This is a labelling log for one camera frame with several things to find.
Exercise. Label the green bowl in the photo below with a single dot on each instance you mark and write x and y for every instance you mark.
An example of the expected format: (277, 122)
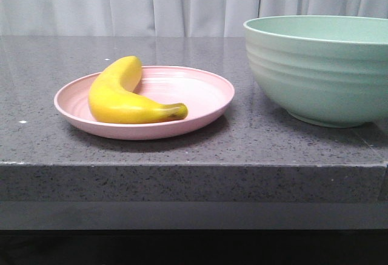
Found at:
(325, 70)

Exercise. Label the white curtain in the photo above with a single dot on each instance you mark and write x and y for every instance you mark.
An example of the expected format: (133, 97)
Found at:
(170, 18)

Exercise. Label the yellow banana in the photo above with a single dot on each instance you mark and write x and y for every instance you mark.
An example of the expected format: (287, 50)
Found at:
(112, 98)

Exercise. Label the pink plate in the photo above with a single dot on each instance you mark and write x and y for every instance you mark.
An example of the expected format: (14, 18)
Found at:
(205, 94)

